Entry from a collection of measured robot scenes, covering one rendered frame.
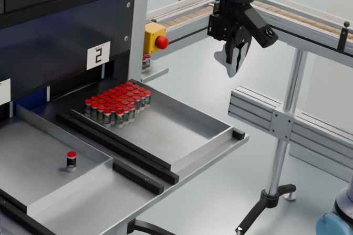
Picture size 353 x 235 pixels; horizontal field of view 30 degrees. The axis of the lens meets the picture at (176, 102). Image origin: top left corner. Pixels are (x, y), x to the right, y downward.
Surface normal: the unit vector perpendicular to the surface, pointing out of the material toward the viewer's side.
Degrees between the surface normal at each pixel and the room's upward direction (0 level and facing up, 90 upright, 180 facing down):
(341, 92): 90
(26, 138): 0
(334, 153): 90
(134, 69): 90
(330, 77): 90
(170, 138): 0
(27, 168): 0
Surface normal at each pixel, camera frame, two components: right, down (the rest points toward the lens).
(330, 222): -0.84, 0.30
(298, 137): -0.62, 0.33
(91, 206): 0.11, -0.87
